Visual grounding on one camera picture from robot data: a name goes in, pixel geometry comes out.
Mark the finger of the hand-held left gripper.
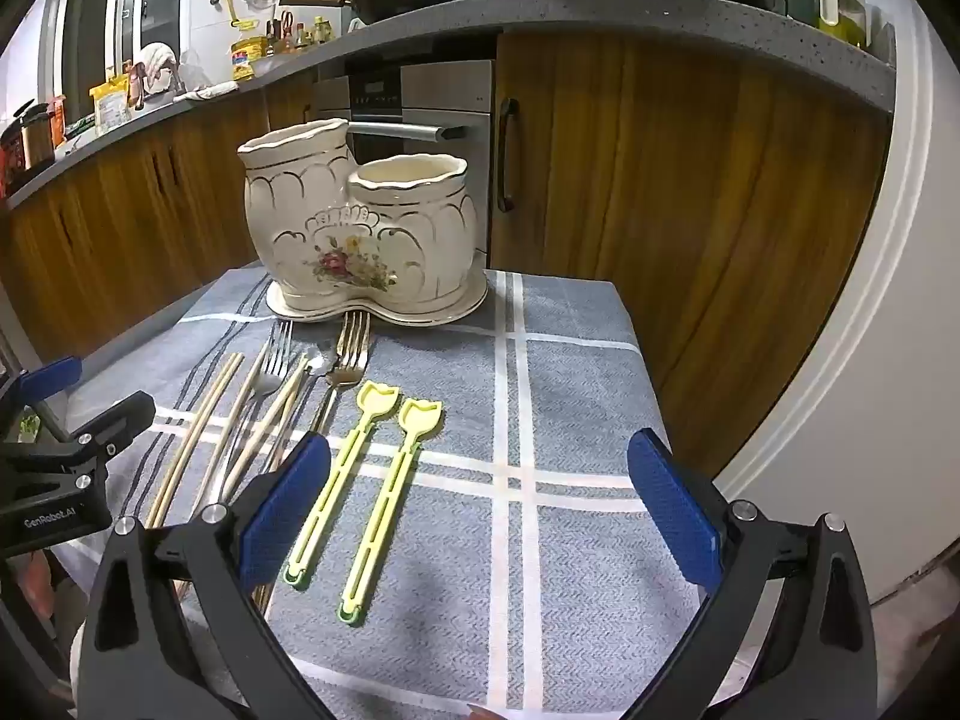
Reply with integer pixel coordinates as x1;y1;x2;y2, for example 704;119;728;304
45;388;157;470
0;356;83;428

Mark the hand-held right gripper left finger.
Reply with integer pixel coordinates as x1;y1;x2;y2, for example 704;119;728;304
79;431;335;720

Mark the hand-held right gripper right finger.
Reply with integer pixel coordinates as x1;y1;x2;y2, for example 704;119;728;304
622;427;878;720

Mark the wooden chopstick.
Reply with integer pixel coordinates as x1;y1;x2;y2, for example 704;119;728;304
189;360;267;522
223;355;312;500
145;352;245;530

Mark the yellow plastic tulip utensil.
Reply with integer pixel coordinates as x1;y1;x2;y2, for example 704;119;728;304
337;397;443;627
283;382;397;587

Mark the gold fork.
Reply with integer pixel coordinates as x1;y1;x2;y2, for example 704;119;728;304
309;311;373;440

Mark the cream floral ceramic utensil holder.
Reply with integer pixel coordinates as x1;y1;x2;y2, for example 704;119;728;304
238;118;481;312

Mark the grey plaid tablecloth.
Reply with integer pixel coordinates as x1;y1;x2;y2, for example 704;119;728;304
49;266;721;720

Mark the wooden kitchen cabinet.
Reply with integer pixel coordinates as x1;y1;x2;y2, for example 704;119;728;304
491;30;893;481
0;94;316;350

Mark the dark red pressure cooker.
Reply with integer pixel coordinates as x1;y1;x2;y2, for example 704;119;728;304
16;101;59;172

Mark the cream ceramic drip tray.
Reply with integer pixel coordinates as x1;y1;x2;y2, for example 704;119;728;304
266;274;488;325

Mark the yellow food bag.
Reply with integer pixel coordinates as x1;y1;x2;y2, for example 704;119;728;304
90;79;136;128

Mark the white cloth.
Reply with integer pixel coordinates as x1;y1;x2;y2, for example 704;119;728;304
133;41;181;95

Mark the yellow labelled bottle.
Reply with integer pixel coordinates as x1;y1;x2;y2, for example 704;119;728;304
229;37;275;83

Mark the kitchen window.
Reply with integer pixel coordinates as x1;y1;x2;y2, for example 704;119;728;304
60;0;188;121

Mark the row of seasoning bottles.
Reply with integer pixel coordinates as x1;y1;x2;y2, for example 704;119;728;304
266;11;336;55

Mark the stainless steel built-in oven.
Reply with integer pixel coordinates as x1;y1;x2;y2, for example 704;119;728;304
311;60;496;271

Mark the grey speckled countertop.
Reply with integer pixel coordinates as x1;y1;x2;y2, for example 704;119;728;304
0;0;897;211

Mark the white door frame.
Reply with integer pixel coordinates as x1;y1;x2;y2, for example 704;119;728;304
712;0;960;676

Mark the black cabinet handle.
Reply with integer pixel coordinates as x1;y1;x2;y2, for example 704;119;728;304
495;99;520;212

